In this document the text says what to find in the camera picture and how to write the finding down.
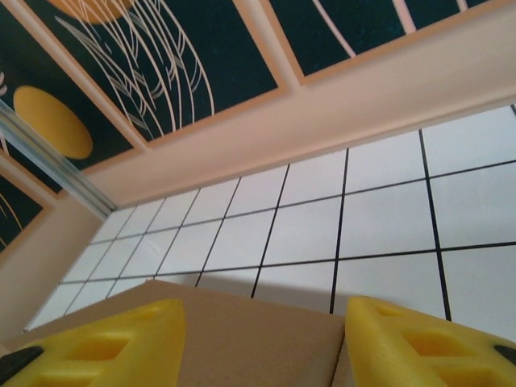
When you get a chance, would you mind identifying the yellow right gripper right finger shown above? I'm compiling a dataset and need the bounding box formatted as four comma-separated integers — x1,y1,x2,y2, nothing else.
345,295,516,387

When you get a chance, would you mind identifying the brown cardboard box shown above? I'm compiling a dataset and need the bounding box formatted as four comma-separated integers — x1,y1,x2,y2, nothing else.
0,280,360,387

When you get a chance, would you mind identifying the aluminium corner post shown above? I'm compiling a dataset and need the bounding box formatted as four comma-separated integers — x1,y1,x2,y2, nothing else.
0,98,119,214

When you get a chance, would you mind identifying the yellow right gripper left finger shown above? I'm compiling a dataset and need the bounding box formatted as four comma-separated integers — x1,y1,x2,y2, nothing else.
0,298,188,387

